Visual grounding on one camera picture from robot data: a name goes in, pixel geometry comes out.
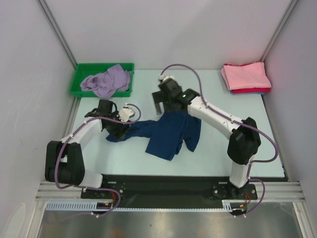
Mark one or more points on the left aluminium corner post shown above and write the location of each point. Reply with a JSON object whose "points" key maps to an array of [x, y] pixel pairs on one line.
{"points": [[57, 31]]}

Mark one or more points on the right aluminium corner post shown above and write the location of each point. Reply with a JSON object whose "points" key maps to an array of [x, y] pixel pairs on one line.
{"points": [[282, 23]]}

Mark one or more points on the aluminium frame rail front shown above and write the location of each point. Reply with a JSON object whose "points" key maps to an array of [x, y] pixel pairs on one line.
{"points": [[274, 192]]}

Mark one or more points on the aluminium corner post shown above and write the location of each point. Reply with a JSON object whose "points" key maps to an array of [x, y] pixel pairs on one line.
{"points": [[57, 31], [282, 23]]}

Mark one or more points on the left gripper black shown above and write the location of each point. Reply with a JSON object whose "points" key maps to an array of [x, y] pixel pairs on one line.
{"points": [[118, 133]]}

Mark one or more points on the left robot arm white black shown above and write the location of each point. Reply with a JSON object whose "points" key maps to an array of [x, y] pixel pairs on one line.
{"points": [[64, 158]]}

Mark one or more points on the pink folded t shirt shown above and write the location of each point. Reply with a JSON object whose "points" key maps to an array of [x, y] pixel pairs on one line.
{"points": [[247, 76]]}

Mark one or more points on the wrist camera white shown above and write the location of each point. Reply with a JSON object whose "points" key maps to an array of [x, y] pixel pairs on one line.
{"points": [[126, 113], [163, 78]]}

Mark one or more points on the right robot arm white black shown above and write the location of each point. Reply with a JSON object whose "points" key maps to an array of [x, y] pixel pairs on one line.
{"points": [[243, 142]]}

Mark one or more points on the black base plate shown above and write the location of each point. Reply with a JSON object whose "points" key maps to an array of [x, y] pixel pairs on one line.
{"points": [[170, 192]]}

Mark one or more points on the grey slotted cable duct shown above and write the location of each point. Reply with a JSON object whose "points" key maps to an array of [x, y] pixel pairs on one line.
{"points": [[105, 206]]}

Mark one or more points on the green plastic bin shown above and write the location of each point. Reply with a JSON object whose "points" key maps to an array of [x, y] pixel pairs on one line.
{"points": [[85, 69]]}

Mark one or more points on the lilac t shirt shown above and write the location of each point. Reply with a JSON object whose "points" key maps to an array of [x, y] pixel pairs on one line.
{"points": [[105, 84]]}

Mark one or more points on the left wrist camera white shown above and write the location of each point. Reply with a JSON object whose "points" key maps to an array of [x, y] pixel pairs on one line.
{"points": [[126, 113]]}

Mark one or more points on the navy blue t shirt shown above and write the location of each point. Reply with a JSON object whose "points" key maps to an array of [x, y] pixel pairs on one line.
{"points": [[166, 135]]}

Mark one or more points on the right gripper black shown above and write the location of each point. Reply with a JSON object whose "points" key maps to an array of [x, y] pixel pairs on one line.
{"points": [[159, 97]]}

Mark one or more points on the red folded t shirt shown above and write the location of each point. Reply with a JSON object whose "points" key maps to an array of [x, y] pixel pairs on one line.
{"points": [[251, 91]]}

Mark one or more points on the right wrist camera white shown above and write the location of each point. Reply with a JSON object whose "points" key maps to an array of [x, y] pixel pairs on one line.
{"points": [[163, 78]]}

